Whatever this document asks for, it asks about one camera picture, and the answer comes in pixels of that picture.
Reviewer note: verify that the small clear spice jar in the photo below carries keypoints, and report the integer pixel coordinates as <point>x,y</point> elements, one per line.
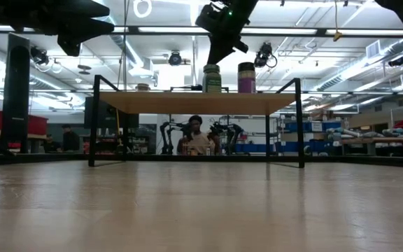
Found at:
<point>142,87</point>

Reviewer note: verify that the green label spice jar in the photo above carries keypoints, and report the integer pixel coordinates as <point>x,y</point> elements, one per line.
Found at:
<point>212,80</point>

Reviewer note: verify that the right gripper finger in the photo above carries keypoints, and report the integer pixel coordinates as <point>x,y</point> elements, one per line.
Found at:
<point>213,57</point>

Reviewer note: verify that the wooden shelf with black legs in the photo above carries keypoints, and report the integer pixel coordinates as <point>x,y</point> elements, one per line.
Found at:
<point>194,103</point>

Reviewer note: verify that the blue storage bin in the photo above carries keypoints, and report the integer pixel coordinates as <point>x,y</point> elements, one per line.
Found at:
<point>292,145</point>
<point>299,126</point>

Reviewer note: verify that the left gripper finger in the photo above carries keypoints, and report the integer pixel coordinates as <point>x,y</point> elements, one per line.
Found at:
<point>82,10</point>
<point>79,33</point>

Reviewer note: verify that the white floor lamp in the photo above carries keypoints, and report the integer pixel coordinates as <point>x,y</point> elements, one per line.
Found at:
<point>15,98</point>

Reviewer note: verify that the overhead light bar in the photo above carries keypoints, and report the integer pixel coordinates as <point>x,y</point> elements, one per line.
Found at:
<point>292,31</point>

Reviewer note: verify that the black aluminium table frame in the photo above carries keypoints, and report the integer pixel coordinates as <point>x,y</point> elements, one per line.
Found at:
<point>30,159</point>

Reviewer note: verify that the purple label spice jar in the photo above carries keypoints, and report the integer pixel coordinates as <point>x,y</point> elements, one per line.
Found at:
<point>246,80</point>

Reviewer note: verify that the black ceiling camera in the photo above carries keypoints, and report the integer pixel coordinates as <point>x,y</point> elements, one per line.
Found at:
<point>175,59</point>
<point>264,54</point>
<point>38,56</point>

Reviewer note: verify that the black background robot arm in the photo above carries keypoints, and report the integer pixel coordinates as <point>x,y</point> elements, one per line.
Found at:
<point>168,136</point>
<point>229,134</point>

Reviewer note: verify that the wooden table with rolls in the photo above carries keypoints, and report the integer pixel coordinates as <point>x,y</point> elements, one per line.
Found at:
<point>380,140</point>

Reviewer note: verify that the person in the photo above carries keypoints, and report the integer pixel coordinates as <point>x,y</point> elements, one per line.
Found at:
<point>198,140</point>
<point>51,144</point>
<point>70,140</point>

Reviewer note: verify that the black monitor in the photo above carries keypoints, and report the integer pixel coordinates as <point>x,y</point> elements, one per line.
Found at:
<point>110,115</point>

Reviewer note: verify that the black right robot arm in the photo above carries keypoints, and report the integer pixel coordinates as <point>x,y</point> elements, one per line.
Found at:
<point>238,10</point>

